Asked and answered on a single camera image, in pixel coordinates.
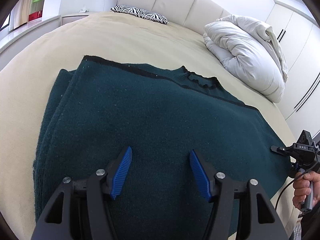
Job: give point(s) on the white folded duvet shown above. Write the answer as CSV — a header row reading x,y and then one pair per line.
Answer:
x,y
245,60

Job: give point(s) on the zebra print pillow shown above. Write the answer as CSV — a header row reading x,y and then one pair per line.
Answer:
x,y
140,13

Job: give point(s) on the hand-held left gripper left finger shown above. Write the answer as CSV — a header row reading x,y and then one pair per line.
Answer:
x,y
122,172

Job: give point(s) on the dark green knit sweater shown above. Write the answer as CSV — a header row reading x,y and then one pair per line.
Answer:
x,y
150,110

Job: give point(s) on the white window sill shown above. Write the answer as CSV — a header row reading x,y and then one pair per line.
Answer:
x,y
30,30

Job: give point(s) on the white nightstand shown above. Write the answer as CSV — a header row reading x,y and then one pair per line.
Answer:
x,y
75,16

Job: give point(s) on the beige curtain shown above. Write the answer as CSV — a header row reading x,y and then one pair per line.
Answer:
x,y
23,7

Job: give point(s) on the person's dark pants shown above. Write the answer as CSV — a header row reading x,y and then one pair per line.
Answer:
x,y
310,225

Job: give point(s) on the bed with beige sheet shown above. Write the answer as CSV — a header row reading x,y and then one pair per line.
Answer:
x,y
37,55

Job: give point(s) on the black framed window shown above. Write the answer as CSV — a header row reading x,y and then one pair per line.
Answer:
x,y
6,22

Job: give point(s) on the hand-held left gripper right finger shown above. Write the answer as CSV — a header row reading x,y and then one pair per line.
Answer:
x,y
200,175

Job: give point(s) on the white wardrobe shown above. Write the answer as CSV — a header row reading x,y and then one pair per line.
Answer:
x,y
300,42

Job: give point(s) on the cream padded headboard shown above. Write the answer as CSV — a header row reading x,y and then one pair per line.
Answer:
x,y
175,2

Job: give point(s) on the red box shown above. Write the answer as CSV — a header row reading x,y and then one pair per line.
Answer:
x,y
35,16

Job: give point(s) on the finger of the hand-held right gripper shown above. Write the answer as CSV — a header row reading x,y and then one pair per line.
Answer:
x,y
280,150

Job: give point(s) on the person's right hand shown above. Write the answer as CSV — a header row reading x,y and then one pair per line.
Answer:
x,y
299,192

